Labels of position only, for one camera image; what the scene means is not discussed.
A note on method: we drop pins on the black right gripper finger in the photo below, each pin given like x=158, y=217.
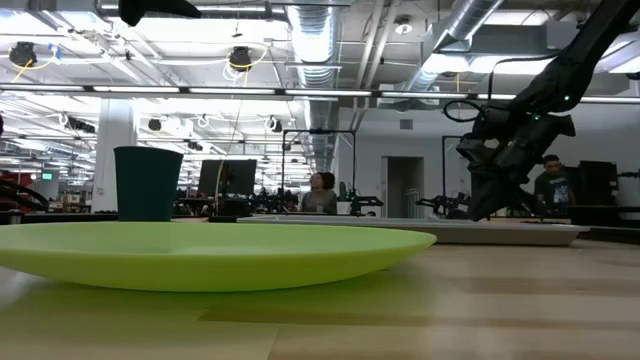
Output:
x=527, y=202
x=485, y=200

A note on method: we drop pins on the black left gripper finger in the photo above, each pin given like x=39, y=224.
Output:
x=170, y=7

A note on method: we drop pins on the dark green plastic cup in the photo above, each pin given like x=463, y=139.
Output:
x=147, y=185

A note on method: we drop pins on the lime green plastic plate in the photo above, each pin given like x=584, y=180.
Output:
x=200, y=265

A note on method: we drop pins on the black background robot arm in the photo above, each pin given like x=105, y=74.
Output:
x=365, y=201
x=442, y=202

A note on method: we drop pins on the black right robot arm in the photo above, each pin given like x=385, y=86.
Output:
x=580, y=55

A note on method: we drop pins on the grey rectangular tray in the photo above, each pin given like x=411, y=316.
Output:
x=500, y=235

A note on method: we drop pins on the person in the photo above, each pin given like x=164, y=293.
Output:
x=552, y=185
x=320, y=197

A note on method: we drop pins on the black cabinet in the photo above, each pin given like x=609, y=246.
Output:
x=597, y=182

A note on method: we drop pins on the grey door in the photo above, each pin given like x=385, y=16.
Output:
x=404, y=187

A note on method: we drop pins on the white square pillar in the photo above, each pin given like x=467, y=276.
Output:
x=115, y=155

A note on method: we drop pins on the black computer monitor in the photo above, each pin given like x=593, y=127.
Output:
x=235, y=177

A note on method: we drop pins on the green exit sign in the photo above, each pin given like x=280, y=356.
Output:
x=47, y=176

